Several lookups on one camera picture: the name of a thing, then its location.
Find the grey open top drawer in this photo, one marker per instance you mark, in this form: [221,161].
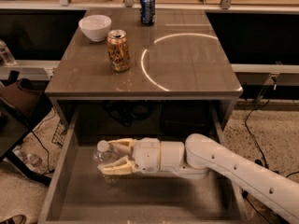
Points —
[79,194]

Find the plastic bottle on floor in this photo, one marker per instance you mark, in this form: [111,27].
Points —
[32,161]

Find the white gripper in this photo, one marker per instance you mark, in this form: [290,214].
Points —
[146,154]

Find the blue soda can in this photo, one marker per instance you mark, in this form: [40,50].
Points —
[147,12]

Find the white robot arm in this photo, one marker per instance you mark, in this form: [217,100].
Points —
[193,159]

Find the clear bottle on left shelf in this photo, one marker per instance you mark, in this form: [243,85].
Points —
[6,55]

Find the white ceramic bowl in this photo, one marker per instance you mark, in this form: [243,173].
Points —
[95,27]

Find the dark brown chair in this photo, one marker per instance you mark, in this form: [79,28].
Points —
[23,106]

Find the wire mesh basket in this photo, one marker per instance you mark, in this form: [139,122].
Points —
[59,135]

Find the gold soda can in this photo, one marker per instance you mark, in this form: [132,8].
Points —
[118,50]

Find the clear plastic water bottle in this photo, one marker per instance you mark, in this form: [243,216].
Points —
[104,155]

